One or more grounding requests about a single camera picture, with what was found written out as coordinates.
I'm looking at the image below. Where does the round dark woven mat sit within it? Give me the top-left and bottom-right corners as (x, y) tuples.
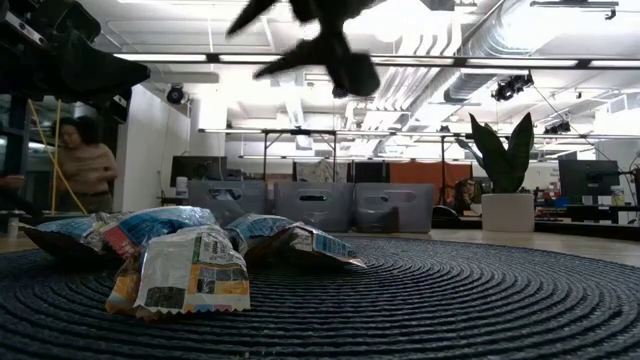
(0, 235), (640, 360)

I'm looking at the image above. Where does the person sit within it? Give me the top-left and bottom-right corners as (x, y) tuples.
(49, 115), (121, 215)
(452, 177), (482, 217)

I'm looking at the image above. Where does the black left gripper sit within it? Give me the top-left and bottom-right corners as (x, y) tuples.
(0, 34), (151, 124)

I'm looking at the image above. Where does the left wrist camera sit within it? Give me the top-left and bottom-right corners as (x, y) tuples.
(0, 0), (104, 51)

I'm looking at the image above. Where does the white round plant pot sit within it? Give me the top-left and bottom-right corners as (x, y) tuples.
(480, 193), (536, 233)

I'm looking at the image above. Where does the yellow extension cord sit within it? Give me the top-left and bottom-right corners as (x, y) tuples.
(27, 97), (89, 215)

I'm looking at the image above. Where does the black monitor on stand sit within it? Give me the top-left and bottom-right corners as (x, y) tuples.
(558, 159), (621, 199)

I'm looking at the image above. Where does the white cylindrical stand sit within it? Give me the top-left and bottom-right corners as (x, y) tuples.
(0, 209), (26, 244)

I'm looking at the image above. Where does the black office chair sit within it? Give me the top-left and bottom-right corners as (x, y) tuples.
(430, 204), (462, 231)

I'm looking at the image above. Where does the blue storage box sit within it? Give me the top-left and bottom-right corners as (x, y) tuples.
(533, 197), (571, 210)

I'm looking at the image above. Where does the black computer monitor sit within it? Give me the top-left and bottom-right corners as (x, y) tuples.
(169, 155), (229, 189)

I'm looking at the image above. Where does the orange partition panel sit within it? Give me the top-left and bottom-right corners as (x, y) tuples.
(388, 160), (474, 197)

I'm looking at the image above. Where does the black desk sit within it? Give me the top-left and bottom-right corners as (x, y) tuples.
(564, 203), (640, 224)

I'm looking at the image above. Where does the green snake plant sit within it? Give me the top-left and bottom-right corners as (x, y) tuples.
(455, 112), (535, 195)

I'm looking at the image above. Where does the white yellow-panel granola bar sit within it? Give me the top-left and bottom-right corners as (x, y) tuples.
(104, 224), (252, 322)

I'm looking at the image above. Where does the blue silver granola bar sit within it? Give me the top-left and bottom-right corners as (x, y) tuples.
(223, 213), (297, 256)

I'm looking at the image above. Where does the dark blue snack bag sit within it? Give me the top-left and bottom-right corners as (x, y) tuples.
(243, 222), (367, 271)

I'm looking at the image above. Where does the black flat screen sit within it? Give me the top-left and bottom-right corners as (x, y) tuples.
(347, 160), (391, 184)

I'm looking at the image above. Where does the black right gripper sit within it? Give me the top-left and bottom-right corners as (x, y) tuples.
(226, 0), (381, 99)

